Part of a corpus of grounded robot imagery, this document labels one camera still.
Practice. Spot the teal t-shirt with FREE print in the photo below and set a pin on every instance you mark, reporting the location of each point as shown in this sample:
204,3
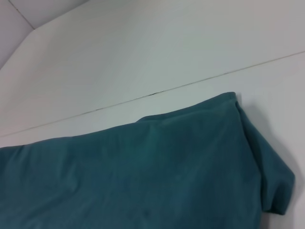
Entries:
143,171

